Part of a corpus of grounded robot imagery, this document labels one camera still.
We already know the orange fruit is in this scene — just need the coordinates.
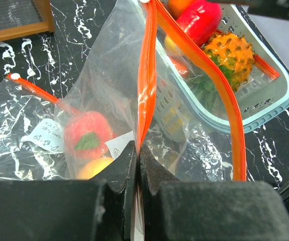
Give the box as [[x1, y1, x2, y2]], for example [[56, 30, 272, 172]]
[[168, 0, 195, 19]]

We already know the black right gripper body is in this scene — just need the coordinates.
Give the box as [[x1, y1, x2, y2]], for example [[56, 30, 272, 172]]
[[210, 0, 289, 21]]

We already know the yellow lemon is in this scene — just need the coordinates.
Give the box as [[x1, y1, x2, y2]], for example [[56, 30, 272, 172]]
[[164, 35, 182, 56]]

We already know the clear orange-zip bag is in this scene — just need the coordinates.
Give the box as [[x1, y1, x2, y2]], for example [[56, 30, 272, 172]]
[[55, 0, 248, 241]]

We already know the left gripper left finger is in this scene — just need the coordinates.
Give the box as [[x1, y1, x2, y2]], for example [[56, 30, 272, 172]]
[[0, 141, 137, 240]]

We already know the light blue plastic basket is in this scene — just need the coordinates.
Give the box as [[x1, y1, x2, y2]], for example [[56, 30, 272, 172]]
[[154, 5, 289, 143]]

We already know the pink peach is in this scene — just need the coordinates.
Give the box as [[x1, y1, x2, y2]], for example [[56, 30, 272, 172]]
[[64, 111, 113, 160]]

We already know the red bell pepper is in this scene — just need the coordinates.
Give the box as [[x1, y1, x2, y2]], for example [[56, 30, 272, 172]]
[[176, 1, 222, 47]]

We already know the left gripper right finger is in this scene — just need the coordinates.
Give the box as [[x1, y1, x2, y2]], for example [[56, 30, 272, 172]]
[[139, 146, 289, 240]]

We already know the wooden shelf rack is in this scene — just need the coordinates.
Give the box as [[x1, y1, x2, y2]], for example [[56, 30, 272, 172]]
[[0, 1, 55, 42]]

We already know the small orange tangerine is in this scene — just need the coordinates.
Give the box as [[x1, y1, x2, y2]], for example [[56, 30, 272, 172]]
[[170, 57, 189, 78]]

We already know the small orange pineapple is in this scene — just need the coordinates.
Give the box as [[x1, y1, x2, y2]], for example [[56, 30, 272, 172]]
[[186, 32, 254, 111]]

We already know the yellow orange peach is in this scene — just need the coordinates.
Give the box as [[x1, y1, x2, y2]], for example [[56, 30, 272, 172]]
[[76, 157, 114, 180]]

